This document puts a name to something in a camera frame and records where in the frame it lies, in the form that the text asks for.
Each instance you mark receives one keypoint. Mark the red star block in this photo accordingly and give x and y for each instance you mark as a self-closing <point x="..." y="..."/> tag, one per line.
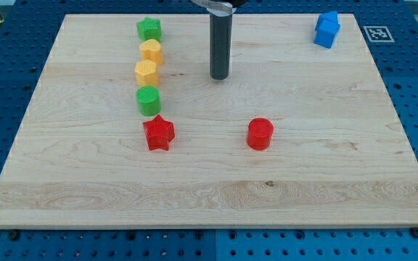
<point x="159" y="133"/>

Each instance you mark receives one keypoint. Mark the red cylinder block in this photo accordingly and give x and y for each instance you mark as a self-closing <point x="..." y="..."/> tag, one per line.
<point x="260" y="132"/>

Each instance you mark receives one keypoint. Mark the green cylinder block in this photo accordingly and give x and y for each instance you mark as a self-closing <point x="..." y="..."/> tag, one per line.
<point x="148" y="99"/>

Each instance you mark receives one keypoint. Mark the yellow hexagon block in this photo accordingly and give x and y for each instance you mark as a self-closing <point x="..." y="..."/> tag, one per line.
<point x="146" y="73"/>

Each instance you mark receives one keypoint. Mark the yellow heart block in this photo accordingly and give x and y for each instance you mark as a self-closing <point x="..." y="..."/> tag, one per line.
<point x="151" y="49"/>

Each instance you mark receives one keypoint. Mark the black cylindrical pointer rod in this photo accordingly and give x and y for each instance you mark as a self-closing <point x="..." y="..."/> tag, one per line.
<point x="220" y="46"/>

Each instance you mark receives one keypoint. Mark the green star block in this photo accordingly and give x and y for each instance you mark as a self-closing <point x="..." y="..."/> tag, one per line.
<point x="149" y="28"/>

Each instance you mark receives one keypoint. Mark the silver rod clamp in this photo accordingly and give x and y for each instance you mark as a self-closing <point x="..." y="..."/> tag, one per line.
<point x="217" y="8"/>

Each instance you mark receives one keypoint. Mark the wooden board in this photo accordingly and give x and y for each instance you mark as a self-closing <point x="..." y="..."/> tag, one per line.
<point x="338" y="157"/>

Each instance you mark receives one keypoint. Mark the blue cube block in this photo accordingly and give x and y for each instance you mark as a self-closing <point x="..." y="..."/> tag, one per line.
<point x="326" y="32"/>

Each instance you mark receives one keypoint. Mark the blue pentagon block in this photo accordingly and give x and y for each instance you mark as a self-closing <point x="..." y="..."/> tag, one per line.
<point x="328" y="16"/>

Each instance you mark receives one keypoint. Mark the white fiducial marker tag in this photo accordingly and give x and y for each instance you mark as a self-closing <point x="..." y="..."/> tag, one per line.
<point x="378" y="34"/>

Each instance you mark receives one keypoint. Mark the black bolt left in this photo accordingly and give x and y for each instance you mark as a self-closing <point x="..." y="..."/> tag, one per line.
<point x="13" y="235"/>

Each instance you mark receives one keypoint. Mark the black bolt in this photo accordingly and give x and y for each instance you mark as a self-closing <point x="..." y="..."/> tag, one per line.
<point x="414" y="232"/>
<point x="13" y="235"/>

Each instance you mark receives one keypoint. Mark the black bolt right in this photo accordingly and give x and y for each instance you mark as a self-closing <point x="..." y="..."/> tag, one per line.
<point x="414" y="232"/>

